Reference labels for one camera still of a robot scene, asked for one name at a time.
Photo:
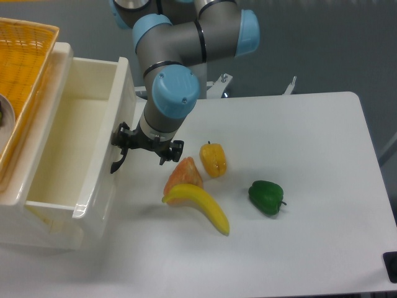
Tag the black table corner clamp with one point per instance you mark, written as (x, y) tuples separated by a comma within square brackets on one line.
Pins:
[(390, 261)]

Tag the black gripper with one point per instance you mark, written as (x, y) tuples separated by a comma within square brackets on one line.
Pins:
[(126, 139)]

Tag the grey bowl in basket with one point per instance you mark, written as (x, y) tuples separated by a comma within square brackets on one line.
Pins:
[(8, 121)]

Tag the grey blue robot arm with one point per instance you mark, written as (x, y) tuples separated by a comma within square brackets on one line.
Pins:
[(169, 38)]

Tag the green toy bell pepper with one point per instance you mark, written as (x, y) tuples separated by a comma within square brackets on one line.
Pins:
[(266, 196)]

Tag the orange toy fruit wedge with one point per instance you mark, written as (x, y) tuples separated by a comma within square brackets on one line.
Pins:
[(185, 172)]

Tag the yellow toy banana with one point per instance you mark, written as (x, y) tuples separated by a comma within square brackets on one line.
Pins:
[(203, 200)]

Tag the white drawer cabinet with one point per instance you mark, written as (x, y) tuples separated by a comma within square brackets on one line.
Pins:
[(44, 179)]

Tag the yellow toy bell pepper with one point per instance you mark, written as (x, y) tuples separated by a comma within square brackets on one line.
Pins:
[(213, 159)]

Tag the yellow woven basket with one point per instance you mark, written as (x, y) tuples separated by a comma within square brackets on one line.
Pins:
[(25, 50)]

